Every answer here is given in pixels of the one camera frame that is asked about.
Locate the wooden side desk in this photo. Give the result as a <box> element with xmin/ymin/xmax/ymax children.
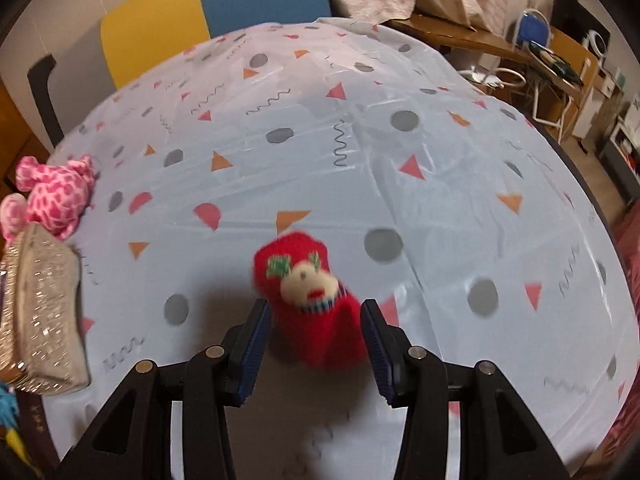
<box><xmin>386</xmin><ymin>13</ymin><xmax>591</xmax><ymax>143</ymax></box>

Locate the black monitor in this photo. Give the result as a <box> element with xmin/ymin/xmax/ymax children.
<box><xmin>550</xmin><ymin>0</ymin><xmax>611</xmax><ymax>56</ymax></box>

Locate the blue folding chair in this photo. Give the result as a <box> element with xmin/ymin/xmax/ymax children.
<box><xmin>512</xmin><ymin>9</ymin><xmax>551</xmax><ymax>48</ymax></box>

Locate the red christmas sock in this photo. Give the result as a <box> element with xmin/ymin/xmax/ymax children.
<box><xmin>254</xmin><ymin>232</ymin><xmax>367</xmax><ymax>372</ymax></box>

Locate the blue smiling plush toy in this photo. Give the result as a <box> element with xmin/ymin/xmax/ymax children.
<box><xmin>0</xmin><ymin>382</ymin><xmax>20</xmax><ymax>430</ymax></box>

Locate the grey yellow blue chair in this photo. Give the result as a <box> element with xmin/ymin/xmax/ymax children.
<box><xmin>27</xmin><ymin>0</ymin><xmax>331</xmax><ymax>144</ymax></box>

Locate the pink spotted plush toy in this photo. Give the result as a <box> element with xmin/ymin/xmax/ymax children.
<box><xmin>1</xmin><ymin>155</ymin><xmax>96</xmax><ymax>243</ymax></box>

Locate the patterned white tablecloth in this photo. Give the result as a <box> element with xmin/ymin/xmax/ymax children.
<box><xmin>43</xmin><ymin>18</ymin><xmax>639</xmax><ymax>471</ymax></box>

